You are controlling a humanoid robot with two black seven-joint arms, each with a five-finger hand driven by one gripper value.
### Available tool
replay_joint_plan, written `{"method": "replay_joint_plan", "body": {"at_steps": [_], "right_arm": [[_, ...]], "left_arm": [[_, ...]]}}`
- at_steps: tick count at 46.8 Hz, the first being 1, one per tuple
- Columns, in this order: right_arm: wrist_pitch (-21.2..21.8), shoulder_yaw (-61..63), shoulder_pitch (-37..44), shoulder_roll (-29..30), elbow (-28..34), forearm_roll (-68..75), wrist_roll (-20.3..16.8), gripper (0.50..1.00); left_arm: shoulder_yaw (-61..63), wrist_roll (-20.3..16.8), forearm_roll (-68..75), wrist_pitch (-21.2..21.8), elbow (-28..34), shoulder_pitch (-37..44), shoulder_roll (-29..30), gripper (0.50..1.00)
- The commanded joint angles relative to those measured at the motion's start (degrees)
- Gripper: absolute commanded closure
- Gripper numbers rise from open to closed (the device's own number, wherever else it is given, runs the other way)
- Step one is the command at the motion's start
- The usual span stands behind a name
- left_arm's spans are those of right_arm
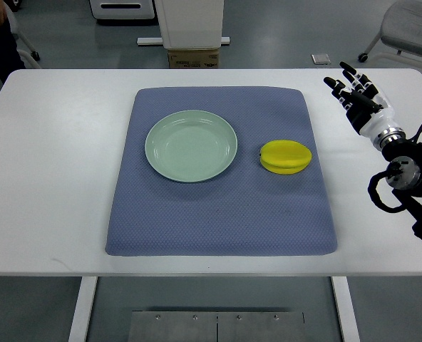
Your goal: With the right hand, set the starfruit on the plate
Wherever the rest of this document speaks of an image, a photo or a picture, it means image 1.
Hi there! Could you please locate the white right table leg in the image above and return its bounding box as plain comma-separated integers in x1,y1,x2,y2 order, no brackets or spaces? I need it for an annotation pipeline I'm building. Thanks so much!
331,276,361,342

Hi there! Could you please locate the white table leg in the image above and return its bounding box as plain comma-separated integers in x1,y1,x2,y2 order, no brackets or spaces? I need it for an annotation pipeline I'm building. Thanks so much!
68,276,98,342
331,276,361,342

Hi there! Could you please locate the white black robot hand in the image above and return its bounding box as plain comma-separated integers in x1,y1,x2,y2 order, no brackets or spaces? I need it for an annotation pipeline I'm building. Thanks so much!
324,61,406,151

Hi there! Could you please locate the small grey floor plate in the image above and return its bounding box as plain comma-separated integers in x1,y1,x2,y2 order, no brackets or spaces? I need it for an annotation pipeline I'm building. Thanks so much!
311,53,331,65

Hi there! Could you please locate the yellow starfruit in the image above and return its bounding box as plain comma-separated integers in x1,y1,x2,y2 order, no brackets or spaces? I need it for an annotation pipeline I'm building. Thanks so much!
259,140,312,175

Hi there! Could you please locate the metal base plate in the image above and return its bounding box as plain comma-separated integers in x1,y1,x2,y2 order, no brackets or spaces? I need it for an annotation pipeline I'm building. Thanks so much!
128,311,307,341

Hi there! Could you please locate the blue textured mat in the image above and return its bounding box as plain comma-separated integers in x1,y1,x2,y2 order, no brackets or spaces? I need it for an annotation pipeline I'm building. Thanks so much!
104,85,339,257

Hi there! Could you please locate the white pedestal column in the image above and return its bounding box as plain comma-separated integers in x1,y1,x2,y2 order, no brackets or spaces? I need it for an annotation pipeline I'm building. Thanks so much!
137,0,230,50

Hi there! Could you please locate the cardboard box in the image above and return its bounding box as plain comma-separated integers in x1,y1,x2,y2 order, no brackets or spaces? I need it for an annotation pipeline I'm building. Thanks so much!
168,48,220,69

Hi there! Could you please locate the grey office chair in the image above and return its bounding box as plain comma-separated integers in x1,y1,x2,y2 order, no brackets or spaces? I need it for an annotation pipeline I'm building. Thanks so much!
358,1,422,68
0,1,41,69

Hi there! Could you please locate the white left table leg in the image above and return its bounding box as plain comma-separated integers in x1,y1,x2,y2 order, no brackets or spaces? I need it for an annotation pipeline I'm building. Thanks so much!
68,276,98,342

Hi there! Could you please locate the light green plate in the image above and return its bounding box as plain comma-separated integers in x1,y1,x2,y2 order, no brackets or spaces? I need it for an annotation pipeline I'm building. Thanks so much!
145,110,238,183

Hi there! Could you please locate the grey office chair left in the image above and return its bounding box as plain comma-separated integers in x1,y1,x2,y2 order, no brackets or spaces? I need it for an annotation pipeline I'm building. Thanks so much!
0,1,41,69

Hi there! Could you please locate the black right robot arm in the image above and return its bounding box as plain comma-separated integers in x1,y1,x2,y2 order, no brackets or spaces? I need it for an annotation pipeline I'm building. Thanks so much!
368,124,422,240

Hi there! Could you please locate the white machine with slot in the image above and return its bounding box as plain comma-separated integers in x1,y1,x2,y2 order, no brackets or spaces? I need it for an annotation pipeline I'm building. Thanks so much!
89,0,155,20

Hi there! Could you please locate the grey office chair right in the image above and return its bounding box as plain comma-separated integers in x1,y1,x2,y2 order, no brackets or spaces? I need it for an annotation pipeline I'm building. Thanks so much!
358,1,422,68

